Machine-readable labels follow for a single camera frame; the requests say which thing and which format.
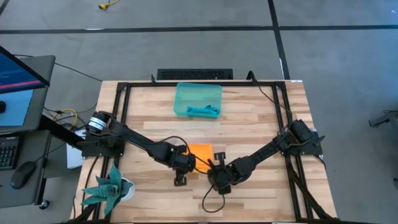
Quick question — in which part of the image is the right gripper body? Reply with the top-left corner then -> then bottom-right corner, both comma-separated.
207,161 -> 239,196

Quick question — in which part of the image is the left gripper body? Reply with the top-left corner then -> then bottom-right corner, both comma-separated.
172,153 -> 197,174

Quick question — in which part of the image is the orange microfiber towel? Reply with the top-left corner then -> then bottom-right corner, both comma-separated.
187,142 -> 215,174

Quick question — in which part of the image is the teal microfiber towel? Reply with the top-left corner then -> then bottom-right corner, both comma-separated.
185,105 -> 220,118

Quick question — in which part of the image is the teal translucent plastic basket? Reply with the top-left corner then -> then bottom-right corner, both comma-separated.
173,82 -> 223,119

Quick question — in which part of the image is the white plant pot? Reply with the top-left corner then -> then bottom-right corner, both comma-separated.
121,177 -> 137,202

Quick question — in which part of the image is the artificial green plant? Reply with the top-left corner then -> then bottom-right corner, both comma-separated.
81,164 -> 134,216

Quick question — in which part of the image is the white box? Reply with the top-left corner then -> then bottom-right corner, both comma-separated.
66,143 -> 84,169

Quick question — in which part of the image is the black diagonal support bar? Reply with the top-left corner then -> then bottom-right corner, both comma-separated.
37,114 -> 86,151

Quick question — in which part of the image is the black computer mouse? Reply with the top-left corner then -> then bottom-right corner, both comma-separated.
9,162 -> 35,191

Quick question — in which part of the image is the grey desk cart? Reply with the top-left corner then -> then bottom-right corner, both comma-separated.
0,55 -> 56,209

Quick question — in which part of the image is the black equipment piece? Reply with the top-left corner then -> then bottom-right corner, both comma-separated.
368,109 -> 398,128

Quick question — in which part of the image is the black backlit keyboard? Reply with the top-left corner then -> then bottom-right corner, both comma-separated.
0,136 -> 20,171

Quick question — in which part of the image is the monitor with blue screen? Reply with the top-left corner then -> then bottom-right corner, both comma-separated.
0,45 -> 51,95

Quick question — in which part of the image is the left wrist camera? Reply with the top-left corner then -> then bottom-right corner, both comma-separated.
174,169 -> 188,187

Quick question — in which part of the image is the black left camera cable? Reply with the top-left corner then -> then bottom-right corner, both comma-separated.
157,135 -> 215,175

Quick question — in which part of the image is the black camera cable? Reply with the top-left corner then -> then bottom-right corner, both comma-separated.
201,185 -> 226,214
157,135 -> 215,175

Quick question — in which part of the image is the black right camera cable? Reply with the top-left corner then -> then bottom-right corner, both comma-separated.
201,185 -> 226,214

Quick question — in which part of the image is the black metal table frame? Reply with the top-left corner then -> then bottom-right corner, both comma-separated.
73,80 -> 340,224

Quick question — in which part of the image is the long black arm cable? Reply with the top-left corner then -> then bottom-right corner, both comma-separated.
246,70 -> 295,131

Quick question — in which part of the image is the yellow and black wire bundle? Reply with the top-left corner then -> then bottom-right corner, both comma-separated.
43,107 -> 79,131

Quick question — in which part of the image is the thin black power cable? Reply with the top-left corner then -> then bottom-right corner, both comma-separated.
14,54 -> 103,83

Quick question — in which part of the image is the yellow cable end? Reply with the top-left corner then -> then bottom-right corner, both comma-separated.
98,0 -> 121,11

